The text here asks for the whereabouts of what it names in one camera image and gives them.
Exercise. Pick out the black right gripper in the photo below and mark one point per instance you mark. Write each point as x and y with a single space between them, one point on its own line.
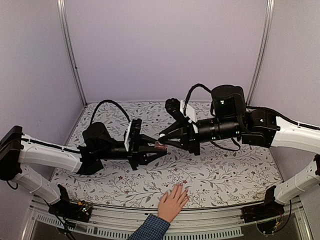
187 142

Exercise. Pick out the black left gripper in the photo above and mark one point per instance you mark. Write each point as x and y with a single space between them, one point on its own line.
133 157

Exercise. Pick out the pink nail polish bottle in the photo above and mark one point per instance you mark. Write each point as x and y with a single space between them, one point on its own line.
160 146

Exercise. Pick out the blue checked sleeve forearm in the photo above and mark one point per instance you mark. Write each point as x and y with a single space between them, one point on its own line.
153 228

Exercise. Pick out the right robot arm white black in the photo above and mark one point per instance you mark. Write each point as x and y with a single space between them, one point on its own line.
254 126

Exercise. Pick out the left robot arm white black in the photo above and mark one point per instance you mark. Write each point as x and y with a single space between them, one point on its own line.
19 150

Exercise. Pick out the person's bare hand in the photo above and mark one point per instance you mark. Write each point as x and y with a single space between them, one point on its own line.
172 203

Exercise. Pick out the floral patterned table mat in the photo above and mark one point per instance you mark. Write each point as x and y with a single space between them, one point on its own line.
215 178

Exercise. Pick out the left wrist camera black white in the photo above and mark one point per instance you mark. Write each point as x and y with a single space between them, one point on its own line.
133 130

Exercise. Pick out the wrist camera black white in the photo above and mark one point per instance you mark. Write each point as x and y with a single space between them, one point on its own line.
182 112
133 130

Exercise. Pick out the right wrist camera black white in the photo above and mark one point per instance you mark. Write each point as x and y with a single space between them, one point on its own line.
182 112

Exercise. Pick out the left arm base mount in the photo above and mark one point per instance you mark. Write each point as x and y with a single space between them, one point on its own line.
80 211

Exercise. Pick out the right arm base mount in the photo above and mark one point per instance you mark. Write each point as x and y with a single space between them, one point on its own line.
267 209

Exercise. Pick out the front aluminium rail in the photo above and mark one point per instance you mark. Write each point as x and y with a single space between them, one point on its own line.
118 223

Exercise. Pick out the right aluminium frame post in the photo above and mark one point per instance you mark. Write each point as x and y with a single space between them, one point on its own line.
268 19

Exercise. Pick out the aluminium frame post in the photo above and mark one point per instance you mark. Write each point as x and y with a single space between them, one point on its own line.
268 19
61 7

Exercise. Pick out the left aluminium frame post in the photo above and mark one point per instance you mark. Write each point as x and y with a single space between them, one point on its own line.
61 7

